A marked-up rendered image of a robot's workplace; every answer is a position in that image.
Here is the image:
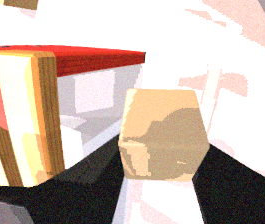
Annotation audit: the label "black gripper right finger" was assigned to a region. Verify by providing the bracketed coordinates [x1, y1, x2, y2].
[191, 143, 265, 224]

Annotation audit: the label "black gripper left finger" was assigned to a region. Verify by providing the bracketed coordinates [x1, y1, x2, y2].
[0, 133, 124, 224]

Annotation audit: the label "tan block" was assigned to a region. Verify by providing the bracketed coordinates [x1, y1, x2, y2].
[119, 88, 210, 181]

